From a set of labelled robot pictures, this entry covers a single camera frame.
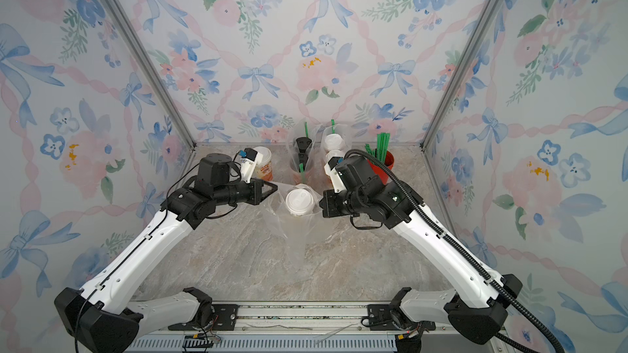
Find clear plastic carrier bag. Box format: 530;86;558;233
320;123;353;172

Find black-lid red cup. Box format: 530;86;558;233
294;137;312;153
296;153;310;169

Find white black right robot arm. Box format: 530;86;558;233
319;150;521;345

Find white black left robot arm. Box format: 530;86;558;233
54;148;277;352

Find red straw holder cup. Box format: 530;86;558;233
369;151;394;185

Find green wrapped straws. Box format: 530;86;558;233
365;132;391;163

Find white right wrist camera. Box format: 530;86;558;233
325;157;346;194

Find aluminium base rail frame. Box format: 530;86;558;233
92;298;516;353

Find left aluminium corner post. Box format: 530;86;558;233
101;0;196;150

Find aluminium corner post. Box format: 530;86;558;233
420;0;503;151
101;0;196;150

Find black corrugated cable conduit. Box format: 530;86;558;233
344;149;567;353

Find right aluminium corner post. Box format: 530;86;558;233
420;0;503;151

